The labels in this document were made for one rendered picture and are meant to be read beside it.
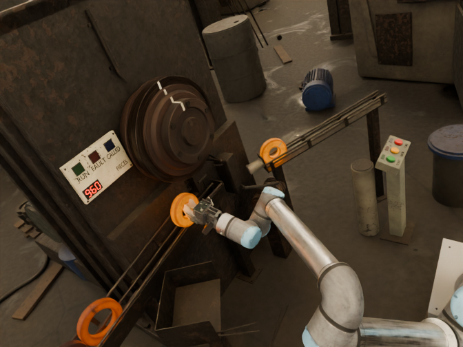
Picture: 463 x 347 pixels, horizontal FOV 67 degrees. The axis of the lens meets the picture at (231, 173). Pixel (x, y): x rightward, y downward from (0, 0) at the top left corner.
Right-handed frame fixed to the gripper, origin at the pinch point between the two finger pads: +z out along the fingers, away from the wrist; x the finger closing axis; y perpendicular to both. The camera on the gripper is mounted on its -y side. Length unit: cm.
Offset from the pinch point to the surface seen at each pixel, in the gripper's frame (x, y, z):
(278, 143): -66, -6, -13
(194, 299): 26.1, -18.6, -22.7
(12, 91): 26, 61, 40
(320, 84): -222, -60, 22
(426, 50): -280, -35, -54
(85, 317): 56, -10, 5
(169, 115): -12.4, 38.1, 9.7
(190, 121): -19.4, 31.9, 5.8
